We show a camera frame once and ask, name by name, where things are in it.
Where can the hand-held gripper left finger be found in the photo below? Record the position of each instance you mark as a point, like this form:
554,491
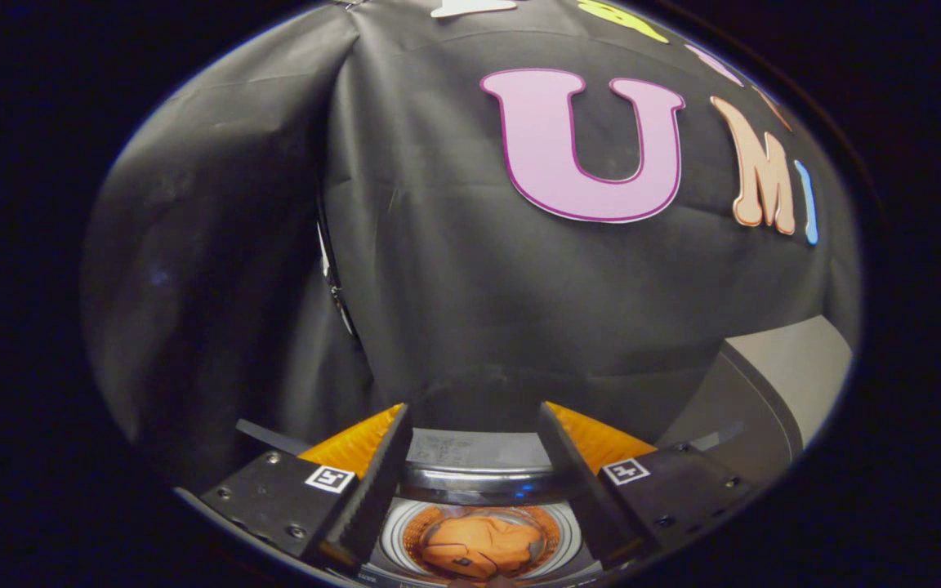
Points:
372,482

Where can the grey washing machine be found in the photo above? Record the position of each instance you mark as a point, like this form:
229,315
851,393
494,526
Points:
393,531

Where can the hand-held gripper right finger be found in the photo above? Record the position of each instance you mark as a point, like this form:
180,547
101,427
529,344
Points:
577,482

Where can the yellow polo shirt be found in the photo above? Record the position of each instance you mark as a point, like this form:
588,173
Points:
483,547

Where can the white cabinet with brown top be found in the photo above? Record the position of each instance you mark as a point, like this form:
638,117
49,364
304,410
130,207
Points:
797,376

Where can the black backdrop cloth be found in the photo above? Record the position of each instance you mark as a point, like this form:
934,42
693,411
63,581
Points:
234,245

